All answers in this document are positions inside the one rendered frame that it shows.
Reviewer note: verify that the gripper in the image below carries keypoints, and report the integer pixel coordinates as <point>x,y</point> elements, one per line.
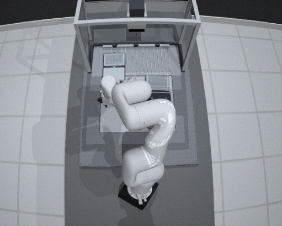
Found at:
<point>104,101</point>

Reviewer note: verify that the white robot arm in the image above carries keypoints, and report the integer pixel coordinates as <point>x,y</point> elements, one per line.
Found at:
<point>142,166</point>

